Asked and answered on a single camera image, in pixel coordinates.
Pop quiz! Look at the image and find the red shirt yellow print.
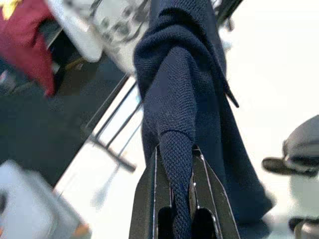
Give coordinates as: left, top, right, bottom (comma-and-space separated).
0, 0, 56, 98

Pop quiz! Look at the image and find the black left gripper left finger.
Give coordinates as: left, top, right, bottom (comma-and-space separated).
129, 145, 175, 239

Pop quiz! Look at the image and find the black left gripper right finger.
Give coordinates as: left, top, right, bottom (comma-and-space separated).
189, 145, 242, 239

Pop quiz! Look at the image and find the black metal clothes rack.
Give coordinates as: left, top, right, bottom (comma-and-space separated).
81, 74, 142, 173

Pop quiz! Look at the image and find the navy knit sweater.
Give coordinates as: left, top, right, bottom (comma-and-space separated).
133, 0, 276, 239

